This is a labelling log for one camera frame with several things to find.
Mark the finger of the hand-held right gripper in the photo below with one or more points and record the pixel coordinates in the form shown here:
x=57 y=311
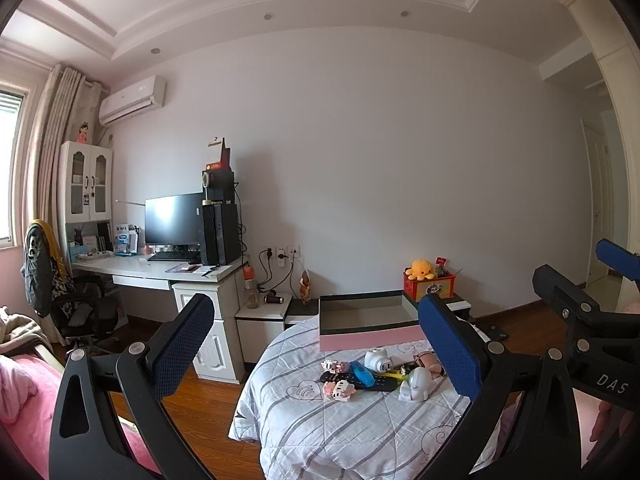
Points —
x=555 y=287
x=617 y=260

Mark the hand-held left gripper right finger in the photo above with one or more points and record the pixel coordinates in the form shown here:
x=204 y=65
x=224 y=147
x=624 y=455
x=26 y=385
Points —
x=450 y=355

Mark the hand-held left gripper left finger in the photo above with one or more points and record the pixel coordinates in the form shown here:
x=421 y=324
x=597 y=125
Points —
x=177 y=345

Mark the pink tape roll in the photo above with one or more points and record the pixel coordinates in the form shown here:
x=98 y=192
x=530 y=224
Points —
x=430 y=360

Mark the white figurine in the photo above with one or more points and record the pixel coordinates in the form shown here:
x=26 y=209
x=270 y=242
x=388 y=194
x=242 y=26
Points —
x=415 y=385

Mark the yellow highlighter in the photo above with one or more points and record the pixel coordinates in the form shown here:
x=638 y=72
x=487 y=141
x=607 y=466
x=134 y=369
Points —
x=392 y=373

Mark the white travel adapter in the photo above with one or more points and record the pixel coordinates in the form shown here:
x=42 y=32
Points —
x=375 y=360

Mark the black remote control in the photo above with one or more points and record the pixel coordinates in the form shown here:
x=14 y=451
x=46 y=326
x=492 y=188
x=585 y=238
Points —
x=380 y=385

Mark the pink cardboard box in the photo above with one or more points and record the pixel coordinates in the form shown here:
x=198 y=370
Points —
x=370 y=342

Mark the blue plastic clip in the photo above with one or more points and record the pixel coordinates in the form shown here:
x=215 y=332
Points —
x=361 y=372

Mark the person's right hand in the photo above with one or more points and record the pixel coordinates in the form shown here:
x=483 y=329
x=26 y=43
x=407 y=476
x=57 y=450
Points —
x=606 y=422

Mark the wide black white cabinet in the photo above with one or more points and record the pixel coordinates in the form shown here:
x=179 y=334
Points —
x=450 y=300

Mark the white door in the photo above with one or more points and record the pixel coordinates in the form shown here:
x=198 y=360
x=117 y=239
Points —
x=597 y=200

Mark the red printed storage box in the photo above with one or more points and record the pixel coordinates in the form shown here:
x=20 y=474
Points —
x=430 y=289

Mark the pink pillow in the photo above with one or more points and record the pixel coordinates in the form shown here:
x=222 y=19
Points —
x=585 y=425

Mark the colourful magazine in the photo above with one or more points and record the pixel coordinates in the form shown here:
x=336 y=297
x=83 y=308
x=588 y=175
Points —
x=182 y=268

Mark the white desk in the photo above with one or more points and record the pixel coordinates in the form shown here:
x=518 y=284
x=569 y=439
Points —
x=150 y=270

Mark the small white black nightstand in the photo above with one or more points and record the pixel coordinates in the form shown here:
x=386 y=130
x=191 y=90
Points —
x=260 y=340

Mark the black keyboard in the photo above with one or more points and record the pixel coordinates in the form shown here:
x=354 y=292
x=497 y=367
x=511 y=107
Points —
x=172 y=256

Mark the yellow octopus plush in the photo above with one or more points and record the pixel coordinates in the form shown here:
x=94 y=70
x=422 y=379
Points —
x=420 y=269

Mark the bottle with orange cap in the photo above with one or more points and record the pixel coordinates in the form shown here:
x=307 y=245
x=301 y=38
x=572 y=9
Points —
x=251 y=290

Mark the small red card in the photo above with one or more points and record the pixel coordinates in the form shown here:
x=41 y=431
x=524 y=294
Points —
x=441 y=261

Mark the black office chair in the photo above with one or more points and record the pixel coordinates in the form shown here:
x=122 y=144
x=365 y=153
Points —
x=82 y=315

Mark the black hair roller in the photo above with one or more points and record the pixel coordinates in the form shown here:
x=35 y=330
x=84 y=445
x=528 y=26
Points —
x=274 y=299

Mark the blue white box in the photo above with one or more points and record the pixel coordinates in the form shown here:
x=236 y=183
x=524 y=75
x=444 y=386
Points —
x=125 y=240

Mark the black computer tower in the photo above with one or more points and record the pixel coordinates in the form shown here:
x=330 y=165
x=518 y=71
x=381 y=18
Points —
x=222 y=235

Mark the black computer monitor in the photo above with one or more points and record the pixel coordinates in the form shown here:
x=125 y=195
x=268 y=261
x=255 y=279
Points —
x=172 y=220

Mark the teal desk organizer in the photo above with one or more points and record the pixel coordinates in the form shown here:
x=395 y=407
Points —
x=80 y=252

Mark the cream wardrobe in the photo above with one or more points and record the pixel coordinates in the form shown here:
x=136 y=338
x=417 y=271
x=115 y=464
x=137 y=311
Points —
x=620 y=110

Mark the beige blanket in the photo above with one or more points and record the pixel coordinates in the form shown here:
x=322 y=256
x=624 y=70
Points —
x=20 y=330

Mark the dark jacket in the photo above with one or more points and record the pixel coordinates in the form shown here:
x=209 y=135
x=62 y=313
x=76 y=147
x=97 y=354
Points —
x=37 y=270

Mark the pink blanket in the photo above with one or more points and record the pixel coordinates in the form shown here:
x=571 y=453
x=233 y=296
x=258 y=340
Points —
x=20 y=385

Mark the black speaker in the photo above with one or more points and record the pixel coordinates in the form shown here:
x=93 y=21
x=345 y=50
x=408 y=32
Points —
x=220 y=187

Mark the yellow leopard print cloth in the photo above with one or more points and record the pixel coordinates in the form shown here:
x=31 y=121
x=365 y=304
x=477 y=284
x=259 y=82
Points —
x=52 y=240

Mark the red white cardboard box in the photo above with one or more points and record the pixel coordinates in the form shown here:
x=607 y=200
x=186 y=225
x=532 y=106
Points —
x=217 y=152

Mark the white glass-door cabinet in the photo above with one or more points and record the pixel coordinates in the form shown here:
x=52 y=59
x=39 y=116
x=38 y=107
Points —
x=90 y=152

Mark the small pink doll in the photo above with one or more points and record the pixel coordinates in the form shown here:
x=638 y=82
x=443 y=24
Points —
x=83 y=132

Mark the beige curtain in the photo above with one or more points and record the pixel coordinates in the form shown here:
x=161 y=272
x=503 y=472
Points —
x=55 y=135

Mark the white air conditioner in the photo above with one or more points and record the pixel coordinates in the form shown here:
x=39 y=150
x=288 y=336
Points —
x=132 y=100

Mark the window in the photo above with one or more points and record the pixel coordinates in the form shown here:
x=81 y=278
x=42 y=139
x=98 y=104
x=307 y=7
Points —
x=10 y=160

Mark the white wall socket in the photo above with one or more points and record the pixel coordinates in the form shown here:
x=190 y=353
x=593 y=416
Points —
x=264 y=249
x=281 y=250
x=293 y=249

